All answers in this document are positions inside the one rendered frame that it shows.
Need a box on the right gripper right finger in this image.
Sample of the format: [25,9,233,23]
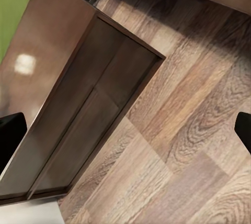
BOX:
[234,111,251,154]

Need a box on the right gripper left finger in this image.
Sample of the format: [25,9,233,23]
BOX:
[0,112,27,175]

